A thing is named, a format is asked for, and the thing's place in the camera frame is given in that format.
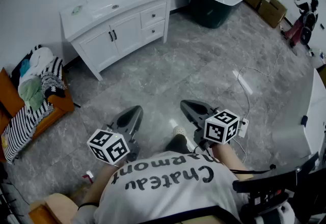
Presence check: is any white cable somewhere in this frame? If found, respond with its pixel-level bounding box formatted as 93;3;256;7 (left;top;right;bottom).
236;52;284;165

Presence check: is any dark freestanding bathtub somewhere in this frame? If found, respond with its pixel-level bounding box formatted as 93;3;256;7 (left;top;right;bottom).
184;0;245;29

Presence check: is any white power strip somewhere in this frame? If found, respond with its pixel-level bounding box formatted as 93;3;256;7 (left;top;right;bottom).
238;118;250;138

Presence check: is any blue cloth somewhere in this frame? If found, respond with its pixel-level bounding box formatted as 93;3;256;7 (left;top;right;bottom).
19;59;32;77

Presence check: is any person's dark trouser leg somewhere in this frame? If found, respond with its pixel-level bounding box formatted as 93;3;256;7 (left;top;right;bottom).
165;133;192;155

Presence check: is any white table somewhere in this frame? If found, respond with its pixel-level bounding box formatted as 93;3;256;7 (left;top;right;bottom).
270;68;326;159

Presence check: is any red and black exercise bike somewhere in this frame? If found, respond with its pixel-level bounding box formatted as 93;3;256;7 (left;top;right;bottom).
281;0;320;49

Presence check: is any green cloth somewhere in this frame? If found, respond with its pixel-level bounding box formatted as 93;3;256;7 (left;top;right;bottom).
18;75;45;112

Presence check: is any white vanity drawer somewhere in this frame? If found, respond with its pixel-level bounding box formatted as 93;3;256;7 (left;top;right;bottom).
140;3;168;29
141;19;166;45

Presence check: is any black wristband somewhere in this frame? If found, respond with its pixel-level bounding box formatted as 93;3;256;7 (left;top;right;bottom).
77;202;100;211

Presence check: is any person's white shirt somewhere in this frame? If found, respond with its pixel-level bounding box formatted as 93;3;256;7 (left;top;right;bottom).
72;151;247;224

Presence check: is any white vanity cabinet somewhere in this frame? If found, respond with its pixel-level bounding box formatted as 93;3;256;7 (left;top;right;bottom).
59;0;178;82

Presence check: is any wooden stool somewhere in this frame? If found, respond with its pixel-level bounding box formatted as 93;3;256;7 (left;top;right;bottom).
28;192;80;224

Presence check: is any orange sofa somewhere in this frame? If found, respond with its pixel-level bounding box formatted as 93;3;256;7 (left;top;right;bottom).
0;67;75;163

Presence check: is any white cloth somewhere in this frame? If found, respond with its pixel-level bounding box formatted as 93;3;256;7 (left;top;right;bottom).
18;47;56;87

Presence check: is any person's white shoe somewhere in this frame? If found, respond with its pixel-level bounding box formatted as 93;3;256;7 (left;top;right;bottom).
173;125;187;137

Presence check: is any person's right forearm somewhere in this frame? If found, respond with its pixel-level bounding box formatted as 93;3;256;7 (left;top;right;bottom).
211;143;250;182

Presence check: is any person's left forearm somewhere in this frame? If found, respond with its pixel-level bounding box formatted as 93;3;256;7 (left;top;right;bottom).
80;163;121;209

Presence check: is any white cabinet door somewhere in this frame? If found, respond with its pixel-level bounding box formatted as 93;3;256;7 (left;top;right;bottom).
110;12;143;57
79;29;120;71

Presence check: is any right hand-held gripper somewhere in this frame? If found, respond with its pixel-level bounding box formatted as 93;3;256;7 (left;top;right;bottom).
180;99;241;152

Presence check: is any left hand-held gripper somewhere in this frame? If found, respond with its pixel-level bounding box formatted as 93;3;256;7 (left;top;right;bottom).
87;105;144;166

